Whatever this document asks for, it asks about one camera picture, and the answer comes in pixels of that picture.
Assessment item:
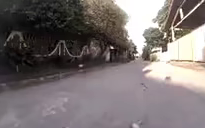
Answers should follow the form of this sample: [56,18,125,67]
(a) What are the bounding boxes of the grey asphalt road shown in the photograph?
[0,59,205,128]

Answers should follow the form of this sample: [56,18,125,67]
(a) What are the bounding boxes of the row of trees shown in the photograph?
[0,0,139,61]

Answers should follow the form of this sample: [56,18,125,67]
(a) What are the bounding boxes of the green trees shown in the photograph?
[141,0,178,62]

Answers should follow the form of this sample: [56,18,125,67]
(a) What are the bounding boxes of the kerb strip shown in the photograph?
[0,63,114,96]

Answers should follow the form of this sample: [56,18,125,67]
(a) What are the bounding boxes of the building roof canopy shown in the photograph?
[163,0,205,42]

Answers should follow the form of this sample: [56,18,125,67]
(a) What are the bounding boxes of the dark wall with white graffiti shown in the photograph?
[0,30,131,73]

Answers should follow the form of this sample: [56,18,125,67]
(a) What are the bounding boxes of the pale wall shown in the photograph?
[150,20,205,64]

